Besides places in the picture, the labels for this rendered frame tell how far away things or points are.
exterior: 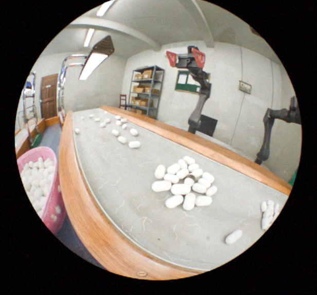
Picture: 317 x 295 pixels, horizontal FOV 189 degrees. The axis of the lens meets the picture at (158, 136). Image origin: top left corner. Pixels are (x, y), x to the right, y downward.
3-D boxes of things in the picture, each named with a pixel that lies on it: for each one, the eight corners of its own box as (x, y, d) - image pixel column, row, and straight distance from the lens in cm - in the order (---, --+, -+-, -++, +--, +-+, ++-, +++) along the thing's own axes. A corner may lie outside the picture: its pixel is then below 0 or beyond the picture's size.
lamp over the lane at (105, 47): (86, 79, 94) (87, 72, 95) (113, 53, 35) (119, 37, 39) (78, 80, 93) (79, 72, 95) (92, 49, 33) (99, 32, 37)
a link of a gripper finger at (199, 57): (199, 41, 33) (206, 56, 40) (178, 43, 35) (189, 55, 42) (198, 57, 29) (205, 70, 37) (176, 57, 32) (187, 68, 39)
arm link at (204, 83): (206, 69, 52) (212, 85, 81) (190, 68, 55) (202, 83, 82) (203, 90, 49) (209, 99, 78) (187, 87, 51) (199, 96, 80)
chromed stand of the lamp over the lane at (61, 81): (86, 123, 75) (89, 64, 75) (91, 132, 56) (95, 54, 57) (64, 129, 75) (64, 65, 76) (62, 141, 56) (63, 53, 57)
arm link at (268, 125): (267, 160, 75) (273, 118, 89) (262, 156, 71) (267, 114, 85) (263, 160, 79) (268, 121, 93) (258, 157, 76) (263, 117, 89)
